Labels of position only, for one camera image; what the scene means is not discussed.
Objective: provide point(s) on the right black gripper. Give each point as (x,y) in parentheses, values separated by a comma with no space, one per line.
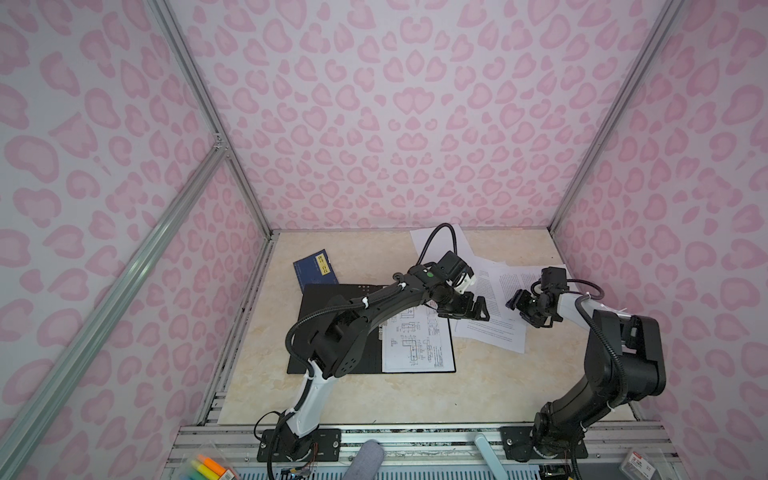
(518,300)

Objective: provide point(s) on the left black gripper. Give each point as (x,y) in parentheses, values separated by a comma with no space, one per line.
(464,310)

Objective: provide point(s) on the large text sheet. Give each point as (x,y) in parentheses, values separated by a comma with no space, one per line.
(497,283)

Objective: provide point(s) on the red folder black inside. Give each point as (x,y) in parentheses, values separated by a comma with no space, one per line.
(331,341)

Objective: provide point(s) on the technical drawing paper sheet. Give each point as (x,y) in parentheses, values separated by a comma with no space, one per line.
(417,341)

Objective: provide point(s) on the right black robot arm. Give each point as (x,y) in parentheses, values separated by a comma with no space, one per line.
(623,363)

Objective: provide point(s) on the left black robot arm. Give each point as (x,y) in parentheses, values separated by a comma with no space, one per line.
(304,416)

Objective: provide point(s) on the top blank paper sheet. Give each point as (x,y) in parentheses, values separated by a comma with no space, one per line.
(441,243)

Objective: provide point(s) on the blue booklet yellow label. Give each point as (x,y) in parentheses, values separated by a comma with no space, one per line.
(314,269)

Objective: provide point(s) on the red white label box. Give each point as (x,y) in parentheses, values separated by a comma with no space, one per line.
(635,466)

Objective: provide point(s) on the highlighter pens box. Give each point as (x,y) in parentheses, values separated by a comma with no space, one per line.
(201,467)

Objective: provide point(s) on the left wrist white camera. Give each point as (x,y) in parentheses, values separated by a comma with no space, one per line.
(464,281)

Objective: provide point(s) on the wrist white camera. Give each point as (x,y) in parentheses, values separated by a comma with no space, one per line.
(553,281)
(464,281)

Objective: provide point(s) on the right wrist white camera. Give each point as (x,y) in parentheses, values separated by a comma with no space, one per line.
(553,281)

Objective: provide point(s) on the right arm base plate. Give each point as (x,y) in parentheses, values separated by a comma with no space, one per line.
(521,444)

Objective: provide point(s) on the light blue tool handle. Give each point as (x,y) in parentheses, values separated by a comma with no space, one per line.
(491,459)

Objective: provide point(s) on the grey foam roller handle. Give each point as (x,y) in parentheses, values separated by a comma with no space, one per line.
(367,462)

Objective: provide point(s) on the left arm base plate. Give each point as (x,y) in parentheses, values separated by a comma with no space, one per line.
(322,445)

